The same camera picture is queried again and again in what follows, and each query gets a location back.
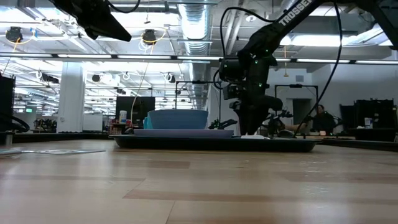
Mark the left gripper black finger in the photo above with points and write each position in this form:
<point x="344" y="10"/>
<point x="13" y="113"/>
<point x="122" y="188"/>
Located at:
<point x="109" y="29"/>

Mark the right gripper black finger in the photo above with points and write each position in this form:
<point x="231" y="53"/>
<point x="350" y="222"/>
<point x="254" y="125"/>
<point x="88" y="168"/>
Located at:
<point x="253" y="124"/>

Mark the lilac round plate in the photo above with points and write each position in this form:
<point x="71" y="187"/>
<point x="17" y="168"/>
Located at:
<point x="186" y="133"/>

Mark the blue bowl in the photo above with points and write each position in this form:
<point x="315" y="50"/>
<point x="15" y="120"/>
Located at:
<point x="177" y="119"/>

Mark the blue plastic cup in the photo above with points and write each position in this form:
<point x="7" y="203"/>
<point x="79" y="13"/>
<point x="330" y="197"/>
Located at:
<point x="146" y="124"/>

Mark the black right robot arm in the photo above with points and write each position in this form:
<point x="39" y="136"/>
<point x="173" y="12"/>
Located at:
<point x="280" y="28"/>

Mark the small black robot arm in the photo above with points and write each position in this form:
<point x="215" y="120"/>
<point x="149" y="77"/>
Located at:
<point x="276" y="119"/>
<point x="222" y="124"/>

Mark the dark green serving tray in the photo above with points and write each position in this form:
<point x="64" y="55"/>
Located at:
<point x="217" y="145"/>

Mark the black ceiling-hung device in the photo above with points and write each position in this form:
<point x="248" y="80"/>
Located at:
<point x="14" y="34"/>
<point x="149" y="36"/>

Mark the person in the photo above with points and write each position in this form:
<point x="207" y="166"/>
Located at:
<point x="323" y="119"/>

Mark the white pillar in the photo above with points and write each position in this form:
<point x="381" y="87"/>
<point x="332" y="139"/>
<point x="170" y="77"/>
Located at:
<point x="71" y="99"/>

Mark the black monitor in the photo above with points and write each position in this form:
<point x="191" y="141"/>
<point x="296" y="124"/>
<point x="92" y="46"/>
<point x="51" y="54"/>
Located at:
<point x="140" y="104"/>

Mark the white bottle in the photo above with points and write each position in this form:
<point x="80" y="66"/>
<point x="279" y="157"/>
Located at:
<point x="123" y="116"/>

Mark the white cabinet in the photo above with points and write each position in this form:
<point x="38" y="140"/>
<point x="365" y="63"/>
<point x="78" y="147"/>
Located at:
<point x="92" y="123"/>

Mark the white container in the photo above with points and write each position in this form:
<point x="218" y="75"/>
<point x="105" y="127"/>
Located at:
<point x="368" y="123"/>

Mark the black cabinet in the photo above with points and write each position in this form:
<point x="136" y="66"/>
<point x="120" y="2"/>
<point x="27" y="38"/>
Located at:
<point x="376" y="115"/>

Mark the black screen panel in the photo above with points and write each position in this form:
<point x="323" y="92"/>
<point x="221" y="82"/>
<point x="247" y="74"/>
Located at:
<point x="7" y="102"/>

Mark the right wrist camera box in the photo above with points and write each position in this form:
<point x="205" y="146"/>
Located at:
<point x="233" y="91"/>

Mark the black metal frame stand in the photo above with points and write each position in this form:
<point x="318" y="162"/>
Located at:
<point x="199" y="82"/>
<point x="295" y="86"/>

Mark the silver ventilation duct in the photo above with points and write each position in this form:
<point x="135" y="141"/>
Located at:
<point x="194" y="25"/>

